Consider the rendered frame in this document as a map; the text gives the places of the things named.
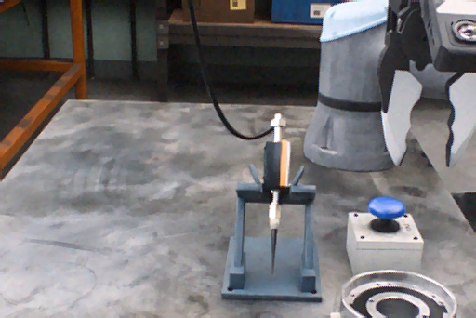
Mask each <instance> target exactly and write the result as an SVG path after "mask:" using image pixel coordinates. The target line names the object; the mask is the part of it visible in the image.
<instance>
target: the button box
mask: <svg viewBox="0 0 476 318"><path fill-rule="evenodd" d="M379 220H380V218H377V217H374V216H373V215H371V214H349V223H348V235H347V247H346V248H347V252H348V256H349V260H350V267H351V272H352V276H353V277H354V276H356V275H358V274H361V273H365V272H372V271H380V270H395V271H404V272H414V273H418V274H420V268H421V259H422V251H423V244H424V243H423V240H422V237H421V235H420V233H419V231H418V229H417V226H416V225H415V223H414V222H413V220H412V218H411V216H410V215H404V216H402V217H401V218H399V219H392V220H391V225H389V226H383V225H380V224H379Z"/></svg>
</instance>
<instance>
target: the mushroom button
mask: <svg viewBox="0 0 476 318"><path fill-rule="evenodd" d="M368 211H369V213H370V214H371V215H373V216H374V217H377V218H380V220H379V224H380V225H383V226H389V225H391V220H392V219H399V218H401V217H402V216H404V214H405V206H404V204H403V202H401V201H399V200H397V199H394V198H389V197H379V198H375V199H373V200H371V201H370V203H369V204H368Z"/></svg>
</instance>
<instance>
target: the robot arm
mask: <svg viewBox="0 0 476 318"><path fill-rule="evenodd" d="M320 42H322V45H321V61H320V78H319V94H318V105H317V108H316V110H315V113H314V115H313V117H312V120H311V125H310V127H309V130H308V132H306V135H305V137H304V145H303V154H304V156H305V157H306V158H308V159H309V160H310V161H312V162H313V163H315V164H317V165H319V166H324V167H328V168H332V169H337V170H343V171H352V172H372V171H380V170H385V169H389V168H393V167H396V166H401V164H402V161H403V159H404V157H405V154H406V151H407V148H406V135H407V134H408V132H409V130H410V128H411V119H410V113H411V110H412V108H413V106H414V105H416V104H417V103H418V101H419V100H420V96H421V97H430V98H438V99H446V100H448V101H449V102H450V105H451V113H450V115H449V118H448V121H447V124H448V128H449V131H450V134H449V138H448V141H447V144H446V166H447V167H452V166H454V165H455V163H456V162H457V160H458V159H459V157H460V156H461V154H462V153H463V151H465V150H466V148H467V146H468V145H469V142H470V140H471V138H472V135H473V133H474V131H475V129H476V0H363V1H354V2H348V3H343V4H339V5H335V6H333V7H330V8H328V9H327V10H326V12H325V14H324V24H323V32H322V36H321V38H320Z"/></svg>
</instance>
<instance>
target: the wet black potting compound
mask: <svg viewBox="0 0 476 318"><path fill-rule="evenodd" d="M412 288H415V287H413V286H412ZM412 288H408V287H403V286H396V285H383V286H376V287H372V288H368V289H366V290H364V291H363V292H360V293H359V294H358V295H357V296H356V298H355V299H354V301H353V303H352V304H349V305H350V306H351V307H352V308H353V309H354V310H355V311H357V312H358V313H360V314H361V315H363V316H365V317H367V318H375V317H374V316H372V315H371V314H370V313H369V311H368V310H367V308H366V304H367V301H368V300H369V299H370V298H372V297H374V296H375V295H376V294H379V293H384V292H399V293H404V294H405V295H408V296H411V297H415V298H418V299H420V300H421V301H423V302H424V303H425V304H426V305H427V307H428V308H429V311H430V313H429V316H428V318H443V313H448V311H447V309H446V307H445V305H440V304H439V303H441V304H443V303H442V302H441V301H440V302H439V303H438V302H437V301H435V300H434V299H432V298H435V297H434V296H432V297H431V298H430V297H429V296H427V295H425V294H423V292H421V291H418V290H415V289H412Z"/></svg>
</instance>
